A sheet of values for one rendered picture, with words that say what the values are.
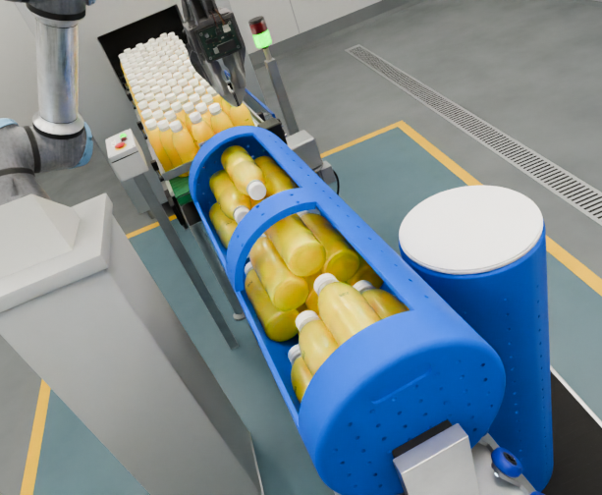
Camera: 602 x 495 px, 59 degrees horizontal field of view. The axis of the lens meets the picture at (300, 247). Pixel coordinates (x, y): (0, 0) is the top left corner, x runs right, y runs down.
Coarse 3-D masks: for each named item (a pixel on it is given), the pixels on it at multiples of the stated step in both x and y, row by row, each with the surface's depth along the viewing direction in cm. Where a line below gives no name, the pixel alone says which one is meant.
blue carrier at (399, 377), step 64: (256, 128) 132; (192, 192) 130; (320, 192) 100; (384, 256) 81; (256, 320) 101; (384, 320) 67; (448, 320) 68; (320, 384) 66; (384, 384) 63; (448, 384) 68; (320, 448) 65; (384, 448) 70
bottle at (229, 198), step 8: (216, 176) 133; (224, 176) 132; (216, 184) 130; (224, 184) 128; (232, 184) 127; (216, 192) 129; (224, 192) 125; (232, 192) 124; (240, 192) 124; (224, 200) 123; (232, 200) 122; (240, 200) 122; (248, 200) 124; (224, 208) 123; (232, 208) 122; (248, 208) 122; (232, 216) 123
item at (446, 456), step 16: (432, 432) 70; (448, 432) 69; (464, 432) 68; (400, 448) 70; (416, 448) 69; (432, 448) 68; (448, 448) 68; (464, 448) 69; (400, 464) 68; (416, 464) 67; (432, 464) 68; (448, 464) 69; (464, 464) 71; (400, 480) 71; (416, 480) 69; (432, 480) 70; (448, 480) 72; (464, 480) 73
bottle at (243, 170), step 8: (224, 152) 131; (232, 152) 128; (240, 152) 127; (224, 160) 129; (232, 160) 125; (240, 160) 124; (248, 160) 124; (224, 168) 130; (232, 168) 124; (240, 168) 121; (248, 168) 120; (256, 168) 121; (232, 176) 123; (240, 176) 119; (248, 176) 118; (256, 176) 119; (240, 184) 119; (248, 184) 117; (264, 184) 121
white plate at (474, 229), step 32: (448, 192) 117; (480, 192) 114; (512, 192) 111; (416, 224) 112; (448, 224) 109; (480, 224) 106; (512, 224) 103; (416, 256) 104; (448, 256) 101; (480, 256) 99; (512, 256) 96
